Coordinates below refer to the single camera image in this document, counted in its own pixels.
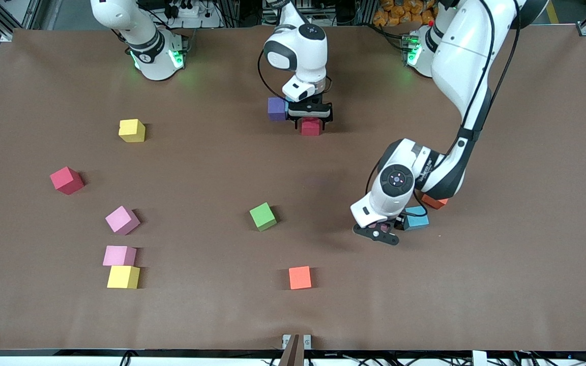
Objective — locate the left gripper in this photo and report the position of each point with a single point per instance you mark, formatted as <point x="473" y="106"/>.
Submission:
<point x="401" y="220"/>

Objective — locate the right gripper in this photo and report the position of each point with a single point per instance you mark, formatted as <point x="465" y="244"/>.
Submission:
<point x="329" y="117"/>

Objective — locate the red foam cube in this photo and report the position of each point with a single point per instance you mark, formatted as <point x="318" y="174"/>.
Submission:
<point x="311" y="128"/>
<point x="66" y="180"/>

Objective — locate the pink foam cube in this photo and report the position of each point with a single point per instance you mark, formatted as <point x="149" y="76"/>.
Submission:
<point x="385" y="227"/>
<point x="121" y="220"/>
<point x="118" y="255"/>

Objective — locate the purple foam cube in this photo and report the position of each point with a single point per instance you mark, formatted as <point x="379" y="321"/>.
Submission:
<point x="276" y="108"/>

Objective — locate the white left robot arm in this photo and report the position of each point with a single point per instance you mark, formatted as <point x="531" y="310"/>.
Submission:
<point x="461" y="56"/>

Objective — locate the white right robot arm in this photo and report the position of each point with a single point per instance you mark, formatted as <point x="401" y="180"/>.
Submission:
<point x="308" y="61"/>

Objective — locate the blue foam cube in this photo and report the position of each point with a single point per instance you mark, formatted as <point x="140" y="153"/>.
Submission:
<point x="417" y="219"/>

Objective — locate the orange foam cube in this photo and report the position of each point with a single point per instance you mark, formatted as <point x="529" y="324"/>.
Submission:
<point x="299" y="278"/>
<point x="435" y="203"/>

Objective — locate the green foam cube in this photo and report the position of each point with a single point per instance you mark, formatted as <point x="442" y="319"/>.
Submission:
<point x="262" y="216"/>

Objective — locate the orange plastic bag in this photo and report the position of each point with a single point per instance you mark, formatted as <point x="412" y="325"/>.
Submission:
<point x="400" y="12"/>

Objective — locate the brown table cover sheet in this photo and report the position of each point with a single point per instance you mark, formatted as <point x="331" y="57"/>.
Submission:
<point x="501" y="284"/>

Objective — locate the white power strip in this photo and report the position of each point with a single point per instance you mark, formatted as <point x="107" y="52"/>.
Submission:
<point x="188" y="9"/>

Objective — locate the yellow foam cube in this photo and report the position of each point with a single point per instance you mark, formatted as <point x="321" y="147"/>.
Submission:
<point x="131" y="131"/>
<point x="122" y="277"/>

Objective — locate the small white block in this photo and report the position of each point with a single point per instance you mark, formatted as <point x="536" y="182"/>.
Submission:
<point x="479" y="358"/>

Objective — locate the metal mount bracket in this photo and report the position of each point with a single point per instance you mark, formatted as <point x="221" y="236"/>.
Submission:
<point x="286" y="340"/>

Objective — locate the brown mount strut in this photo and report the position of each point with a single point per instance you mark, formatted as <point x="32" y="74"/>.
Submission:
<point x="293" y="353"/>

